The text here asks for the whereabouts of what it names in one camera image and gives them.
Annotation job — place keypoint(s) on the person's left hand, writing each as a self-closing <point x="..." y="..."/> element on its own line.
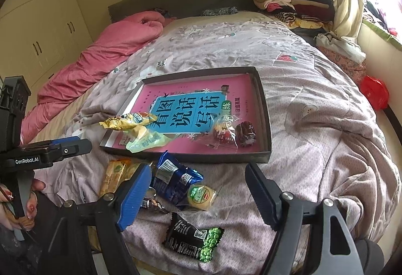
<point x="39" y="185"/>

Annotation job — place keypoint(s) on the pink book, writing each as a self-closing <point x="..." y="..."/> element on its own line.
<point x="245" y="94"/>

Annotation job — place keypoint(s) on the green-label round pastry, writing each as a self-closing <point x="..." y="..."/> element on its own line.
<point x="202" y="197"/>

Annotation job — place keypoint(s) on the dark cardboard box tray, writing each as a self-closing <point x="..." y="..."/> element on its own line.
<point x="188" y="157"/>

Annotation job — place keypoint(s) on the pink quilt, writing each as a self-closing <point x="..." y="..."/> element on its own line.
<point x="94" y="64"/>

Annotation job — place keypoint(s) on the dark patterned pillow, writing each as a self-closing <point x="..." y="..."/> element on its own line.
<point x="219" y="11"/>

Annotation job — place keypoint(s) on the blue foil snack packet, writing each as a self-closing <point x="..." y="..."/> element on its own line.
<point x="174" y="182"/>

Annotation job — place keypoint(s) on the brown cake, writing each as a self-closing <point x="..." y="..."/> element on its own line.
<point x="246" y="133"/>

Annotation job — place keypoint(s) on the cream wardrobe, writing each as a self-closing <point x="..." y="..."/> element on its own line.
<point x="40" y="23"/>

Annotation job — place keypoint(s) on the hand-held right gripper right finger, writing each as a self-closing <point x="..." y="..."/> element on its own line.
<point x="267" y="196"/>

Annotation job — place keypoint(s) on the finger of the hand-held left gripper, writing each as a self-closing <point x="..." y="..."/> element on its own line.
<point x="64" y="140"/>
<point x="73" y="149"/>

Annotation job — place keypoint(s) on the black green pea packet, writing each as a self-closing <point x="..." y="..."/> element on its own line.
<point x="188" y="235"/>

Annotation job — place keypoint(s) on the red plastic bag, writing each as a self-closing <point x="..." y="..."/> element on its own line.
<point x="373" y="92"/>

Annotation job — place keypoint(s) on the orange cracker packet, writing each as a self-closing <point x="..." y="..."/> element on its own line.
<point x="117" y="176"/>

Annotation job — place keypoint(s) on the white cloth bundle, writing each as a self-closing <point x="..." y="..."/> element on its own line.
<point x="339" y="44"/>

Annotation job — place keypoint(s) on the pale yellow-green snack packet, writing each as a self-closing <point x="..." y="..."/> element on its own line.
<point x="147" y="140"/>

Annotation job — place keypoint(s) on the person's dark patterned clothing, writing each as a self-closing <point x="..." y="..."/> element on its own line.
<point x="18" y="253"/>

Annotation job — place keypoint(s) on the dark chocolate bar wrapper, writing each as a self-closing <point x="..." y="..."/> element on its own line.
<point x="154" y="205"/>

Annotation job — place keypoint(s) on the pile of folded clothes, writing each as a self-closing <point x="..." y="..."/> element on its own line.
<point x="295" y="1"/>

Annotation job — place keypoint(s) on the pink floral cloth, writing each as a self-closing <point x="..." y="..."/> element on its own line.
<point x="348" y="69"/>

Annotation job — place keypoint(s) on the clear candy bag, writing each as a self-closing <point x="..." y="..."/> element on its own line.
<point x="223" y="133"/>

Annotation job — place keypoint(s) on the clutter on window sill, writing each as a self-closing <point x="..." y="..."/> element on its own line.
<point x="380" y="19"/>

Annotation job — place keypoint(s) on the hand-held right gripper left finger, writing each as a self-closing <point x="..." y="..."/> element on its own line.
<point x="133" y="196"/>

